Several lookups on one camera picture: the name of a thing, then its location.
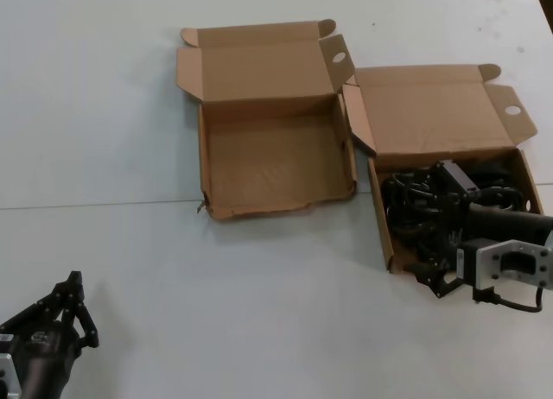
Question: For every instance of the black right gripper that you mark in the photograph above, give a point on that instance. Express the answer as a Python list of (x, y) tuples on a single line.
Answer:
[(505, 224)]

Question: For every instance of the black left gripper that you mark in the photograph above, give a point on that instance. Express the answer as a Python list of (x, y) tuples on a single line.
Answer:
[(43, 356)]

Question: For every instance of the empty brown cardboard box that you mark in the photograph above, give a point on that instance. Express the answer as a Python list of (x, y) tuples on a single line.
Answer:
[(276, 166)]

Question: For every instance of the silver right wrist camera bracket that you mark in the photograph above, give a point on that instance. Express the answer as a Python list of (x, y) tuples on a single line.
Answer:
[(488, 265)]

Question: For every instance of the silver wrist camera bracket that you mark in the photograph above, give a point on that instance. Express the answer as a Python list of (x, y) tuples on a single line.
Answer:
[(8, 373), (488, 265)]

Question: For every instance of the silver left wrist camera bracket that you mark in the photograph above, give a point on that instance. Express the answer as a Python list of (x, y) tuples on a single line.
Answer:
[(8, 373)]

